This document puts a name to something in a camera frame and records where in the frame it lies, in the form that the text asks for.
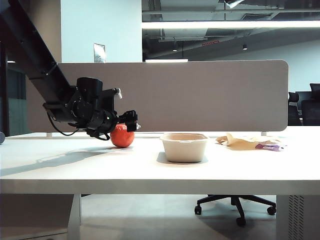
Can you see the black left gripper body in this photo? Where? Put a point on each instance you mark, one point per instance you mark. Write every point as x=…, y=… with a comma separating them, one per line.
x=102, y=122

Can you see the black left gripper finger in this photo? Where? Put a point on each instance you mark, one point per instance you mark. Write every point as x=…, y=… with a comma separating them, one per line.
x=132, y=125
x=130, y=114

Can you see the orange fruit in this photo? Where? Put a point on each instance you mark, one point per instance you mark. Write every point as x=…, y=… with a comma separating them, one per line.
x=121, y=140

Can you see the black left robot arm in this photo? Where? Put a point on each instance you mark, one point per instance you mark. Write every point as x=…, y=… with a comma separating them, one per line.
x=37, y=55

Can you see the beige paper lunchbox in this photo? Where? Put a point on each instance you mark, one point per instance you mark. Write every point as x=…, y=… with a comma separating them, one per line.
x=185, y=148

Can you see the grey desk divider panel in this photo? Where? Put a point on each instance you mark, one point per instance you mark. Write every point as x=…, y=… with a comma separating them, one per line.
x=200, y=95

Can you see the crumpled brown paper bag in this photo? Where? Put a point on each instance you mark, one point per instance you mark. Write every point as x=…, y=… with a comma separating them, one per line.
x=240, y=143

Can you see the black office chair base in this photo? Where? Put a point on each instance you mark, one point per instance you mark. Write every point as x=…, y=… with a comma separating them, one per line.
x=236, y=202

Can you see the long ceiling light strip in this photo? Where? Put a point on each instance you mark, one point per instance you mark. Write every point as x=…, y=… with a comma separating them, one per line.
x=225, y=25

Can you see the purple snack packet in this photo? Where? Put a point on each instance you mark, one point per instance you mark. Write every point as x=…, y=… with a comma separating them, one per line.
x=270, y=147

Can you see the black background office chair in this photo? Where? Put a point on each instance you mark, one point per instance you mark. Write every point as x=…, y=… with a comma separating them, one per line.
x=294, y=107
x=312, y=110

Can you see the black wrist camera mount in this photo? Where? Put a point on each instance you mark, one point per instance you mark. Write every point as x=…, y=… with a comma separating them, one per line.
x=110, y=100

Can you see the white divider mounting bracket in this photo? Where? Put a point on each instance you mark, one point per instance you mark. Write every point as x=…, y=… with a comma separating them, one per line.
x=263, y=133
x=49, y=134

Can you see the paper wall sign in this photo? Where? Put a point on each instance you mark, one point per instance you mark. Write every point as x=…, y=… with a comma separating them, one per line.
x=99, y=53

